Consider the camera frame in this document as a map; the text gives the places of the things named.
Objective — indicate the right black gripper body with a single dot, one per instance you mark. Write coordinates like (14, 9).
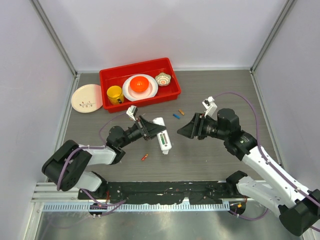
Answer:
(207, 127)

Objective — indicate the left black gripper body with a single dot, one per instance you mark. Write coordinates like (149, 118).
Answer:
(136, 132)

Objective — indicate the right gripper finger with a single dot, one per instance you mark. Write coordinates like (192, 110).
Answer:
(187, 132)
(194, 122)

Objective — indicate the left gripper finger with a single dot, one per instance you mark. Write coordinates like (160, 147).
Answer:
(150, 126)
(152, 133)

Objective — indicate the white remote control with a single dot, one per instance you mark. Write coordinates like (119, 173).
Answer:
(165, 149)

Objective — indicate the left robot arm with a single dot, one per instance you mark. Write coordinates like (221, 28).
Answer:
(67, 166)

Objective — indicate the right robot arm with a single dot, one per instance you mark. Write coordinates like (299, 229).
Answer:
(296, 206)

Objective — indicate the white plate in bin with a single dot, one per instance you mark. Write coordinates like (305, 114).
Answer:
(132, 95)

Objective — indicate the yellow mug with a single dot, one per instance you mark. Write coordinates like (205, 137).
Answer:
(115, 95)

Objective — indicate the orange bowl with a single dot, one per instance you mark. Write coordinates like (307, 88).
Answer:
(139, 84)

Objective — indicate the small patterned dish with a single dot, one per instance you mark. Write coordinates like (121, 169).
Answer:
(163, 79)

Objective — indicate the red plastic bin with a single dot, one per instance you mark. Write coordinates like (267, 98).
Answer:
(118, 75)

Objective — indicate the pink floral plate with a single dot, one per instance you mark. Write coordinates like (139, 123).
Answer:
(87, 98)

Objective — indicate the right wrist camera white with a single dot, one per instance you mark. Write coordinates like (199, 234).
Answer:
(210, 106)

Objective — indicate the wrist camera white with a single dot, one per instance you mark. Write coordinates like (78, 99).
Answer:
(210, 106)
(131, 112)

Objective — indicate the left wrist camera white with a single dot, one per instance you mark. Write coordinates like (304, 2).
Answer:
(131, 112)

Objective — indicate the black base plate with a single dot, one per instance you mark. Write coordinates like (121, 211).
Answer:
(164, 192)

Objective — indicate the slotted cable duct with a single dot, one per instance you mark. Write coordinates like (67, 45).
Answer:
(185, 206)

